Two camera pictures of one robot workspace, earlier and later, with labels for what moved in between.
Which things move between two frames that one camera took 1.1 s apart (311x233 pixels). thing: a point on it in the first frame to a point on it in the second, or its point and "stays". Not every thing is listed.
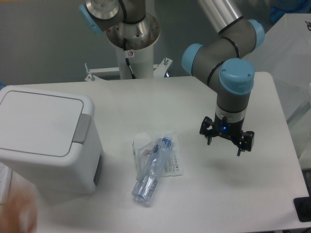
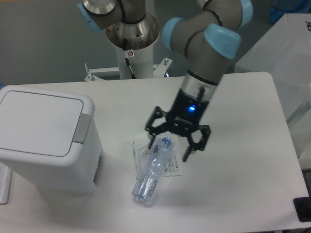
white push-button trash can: x=50 y=140 stays
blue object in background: x=283 y=7 stays
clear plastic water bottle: x=143 y=190 stays
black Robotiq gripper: x=221 y=127 to x=185 y=116
